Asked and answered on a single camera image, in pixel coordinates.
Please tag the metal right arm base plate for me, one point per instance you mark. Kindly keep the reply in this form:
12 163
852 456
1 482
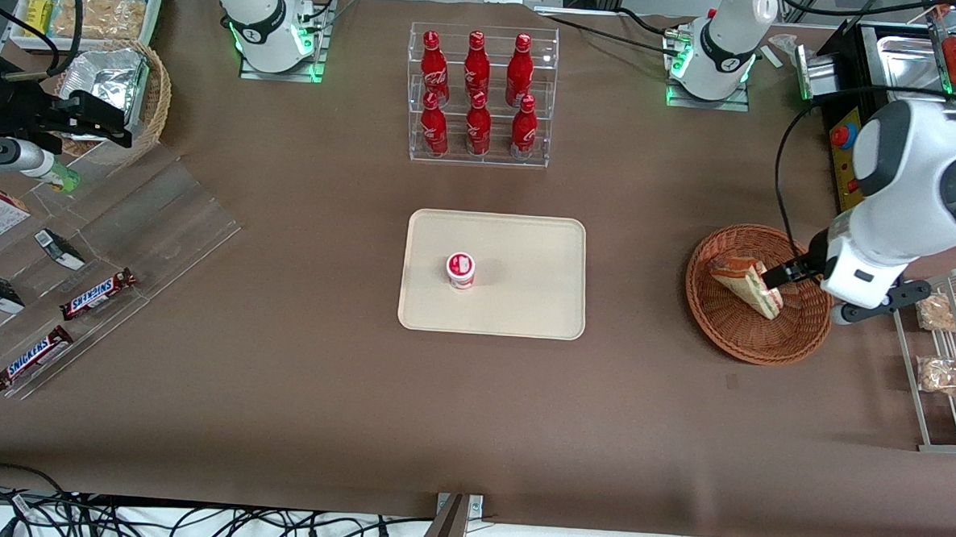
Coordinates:
314 59

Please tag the crumpled clear plastic bag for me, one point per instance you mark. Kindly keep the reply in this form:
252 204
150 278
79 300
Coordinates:
785 45

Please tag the black hot food case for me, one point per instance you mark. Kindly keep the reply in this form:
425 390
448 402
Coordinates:
854 67

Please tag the brown snack bag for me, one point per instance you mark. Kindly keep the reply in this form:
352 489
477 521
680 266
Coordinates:
945 375
950 313

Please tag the brown Snickers bar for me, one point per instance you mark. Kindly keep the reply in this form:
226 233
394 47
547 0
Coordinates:
32 359
98 294

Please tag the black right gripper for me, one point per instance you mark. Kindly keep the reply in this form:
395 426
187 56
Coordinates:
19 107

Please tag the brown wicker basket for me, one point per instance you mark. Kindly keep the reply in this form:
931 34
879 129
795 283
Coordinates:
733 336

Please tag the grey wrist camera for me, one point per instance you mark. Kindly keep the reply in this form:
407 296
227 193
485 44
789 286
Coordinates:
888 301
11 155

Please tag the triangle sandwich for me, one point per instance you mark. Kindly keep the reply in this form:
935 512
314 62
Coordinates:
747 284

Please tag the red white yogurt cup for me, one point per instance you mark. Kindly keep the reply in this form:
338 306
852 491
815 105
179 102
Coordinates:
461 271

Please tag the clear acrylic display stand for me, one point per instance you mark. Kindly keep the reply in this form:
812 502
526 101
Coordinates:
158 214

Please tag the light wicker basket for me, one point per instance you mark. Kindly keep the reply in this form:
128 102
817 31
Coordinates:
159 97

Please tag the beige plastic tray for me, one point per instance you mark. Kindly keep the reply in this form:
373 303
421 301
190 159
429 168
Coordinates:
517 294

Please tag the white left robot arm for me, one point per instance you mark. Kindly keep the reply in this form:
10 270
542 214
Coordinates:
918 159

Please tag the clear acrylic bottle rack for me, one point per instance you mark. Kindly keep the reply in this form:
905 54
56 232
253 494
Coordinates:
479 159

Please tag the yellow snack pack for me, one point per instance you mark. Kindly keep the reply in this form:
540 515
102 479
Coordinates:
37 17

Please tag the white paper strip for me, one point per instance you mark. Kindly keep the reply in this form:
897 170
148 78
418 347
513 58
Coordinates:
772 57

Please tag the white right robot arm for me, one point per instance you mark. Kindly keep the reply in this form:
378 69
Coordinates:
255 17

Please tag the silver box with green light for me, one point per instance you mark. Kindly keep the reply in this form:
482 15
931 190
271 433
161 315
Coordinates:
816 73

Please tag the brown table cover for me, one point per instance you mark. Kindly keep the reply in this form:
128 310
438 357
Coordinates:
318 423

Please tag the silver foil pack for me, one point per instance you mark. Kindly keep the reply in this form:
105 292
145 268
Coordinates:
107 75

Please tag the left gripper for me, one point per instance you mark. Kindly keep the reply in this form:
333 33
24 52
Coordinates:
806 267

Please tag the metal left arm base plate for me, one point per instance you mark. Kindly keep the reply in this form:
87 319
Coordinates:
707 103

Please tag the white plastic bin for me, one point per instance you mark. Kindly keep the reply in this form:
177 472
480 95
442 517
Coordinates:
154 12

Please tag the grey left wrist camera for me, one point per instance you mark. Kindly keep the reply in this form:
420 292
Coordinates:
888 301

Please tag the metal table bracket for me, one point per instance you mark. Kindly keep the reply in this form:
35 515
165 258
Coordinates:
454 530

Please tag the red cola bottle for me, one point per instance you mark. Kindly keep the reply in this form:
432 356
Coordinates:
434 129
434 65
520 64
523 133
476 63
477 130

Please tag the steel food pan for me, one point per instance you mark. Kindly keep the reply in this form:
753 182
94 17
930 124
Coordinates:
906 65

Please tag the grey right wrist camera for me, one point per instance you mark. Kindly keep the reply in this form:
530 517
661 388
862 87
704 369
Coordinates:
11 155

